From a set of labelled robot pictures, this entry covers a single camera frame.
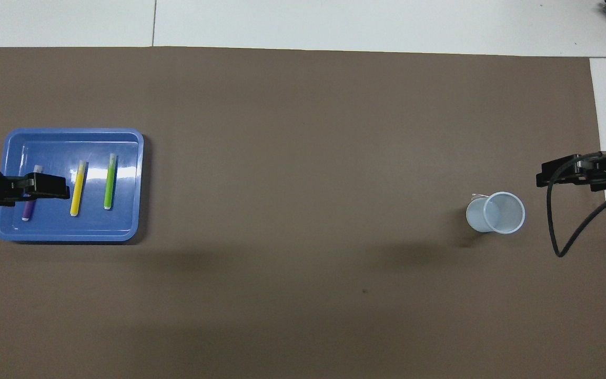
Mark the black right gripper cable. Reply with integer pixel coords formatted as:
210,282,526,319
546,152,606,258

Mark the translucent plastic cup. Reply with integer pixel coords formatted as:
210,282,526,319
466,192,526,235

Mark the yellow pen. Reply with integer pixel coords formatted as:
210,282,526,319
69,160,88,217

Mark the blue plastic tray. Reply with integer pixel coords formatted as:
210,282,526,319
0,128,145,242

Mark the purple pen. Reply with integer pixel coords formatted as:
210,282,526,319
22,165,44,222

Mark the brown table mat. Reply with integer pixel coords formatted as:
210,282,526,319
0,46,606,379

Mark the green pen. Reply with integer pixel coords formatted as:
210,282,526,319
104,153,118,211

